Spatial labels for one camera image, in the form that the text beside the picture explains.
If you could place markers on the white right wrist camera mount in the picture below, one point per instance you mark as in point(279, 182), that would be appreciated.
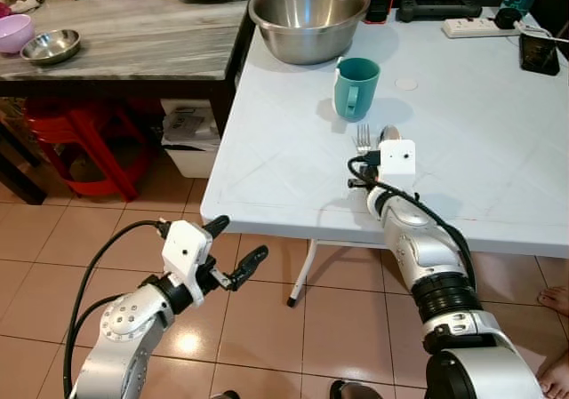
point(397, 161)

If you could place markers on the black left robot foot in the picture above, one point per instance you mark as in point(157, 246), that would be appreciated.
point(225, 395)

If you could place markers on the large steel mixing bowl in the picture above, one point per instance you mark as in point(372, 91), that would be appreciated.
point(308, 17)

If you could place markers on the purple plastic bowl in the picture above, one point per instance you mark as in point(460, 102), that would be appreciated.
point(13, 33)

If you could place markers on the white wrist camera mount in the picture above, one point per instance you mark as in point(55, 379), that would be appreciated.
point(185, 246)
point(397, 161)

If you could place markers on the teal mug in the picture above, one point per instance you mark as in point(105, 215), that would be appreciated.
point(360, 88)

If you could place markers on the white folding table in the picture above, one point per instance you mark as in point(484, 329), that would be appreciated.
point(480, 150)

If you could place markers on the silver fork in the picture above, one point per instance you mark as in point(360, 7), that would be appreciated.
point(363, 136)

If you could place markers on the bare person foot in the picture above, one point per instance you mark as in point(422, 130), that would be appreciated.
point(558, 377)
point(556, 299)

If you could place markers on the red plastic stool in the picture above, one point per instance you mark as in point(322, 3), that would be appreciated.
point(84, 141)

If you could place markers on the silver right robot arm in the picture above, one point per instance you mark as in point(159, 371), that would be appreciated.
point(431, 257)

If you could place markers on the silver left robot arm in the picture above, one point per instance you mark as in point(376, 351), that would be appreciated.
point(124, 332)

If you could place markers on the black right robot foot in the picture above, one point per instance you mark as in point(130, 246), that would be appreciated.
point(354, 390)

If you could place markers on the white power strip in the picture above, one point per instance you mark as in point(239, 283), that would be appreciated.
point(467, 28)

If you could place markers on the white round table cap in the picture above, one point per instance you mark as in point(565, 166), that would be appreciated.
point(406, 84)

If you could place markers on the black bar-shaped tool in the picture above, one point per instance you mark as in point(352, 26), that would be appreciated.
point(431, 11)

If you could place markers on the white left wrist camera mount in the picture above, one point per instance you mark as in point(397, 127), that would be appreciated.
point(185, 246)

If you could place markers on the black robot foot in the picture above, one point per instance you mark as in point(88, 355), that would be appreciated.
point(225, 395)
point(354, 390)

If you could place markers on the black plug adapter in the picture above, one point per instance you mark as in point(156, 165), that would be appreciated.
point(508, 19)

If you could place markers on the small black box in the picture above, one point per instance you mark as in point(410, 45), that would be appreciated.
point(539, 54)

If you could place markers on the dark marble-top counter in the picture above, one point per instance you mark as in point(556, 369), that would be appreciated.
point(133, 39)

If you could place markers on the small steel bowl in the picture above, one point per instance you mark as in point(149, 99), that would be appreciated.
point(50, 46)

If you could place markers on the silver spoon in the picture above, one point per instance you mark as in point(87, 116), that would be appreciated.
point(389, 133)

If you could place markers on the white plastic bin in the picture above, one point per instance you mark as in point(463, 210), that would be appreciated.
point(191, 155)

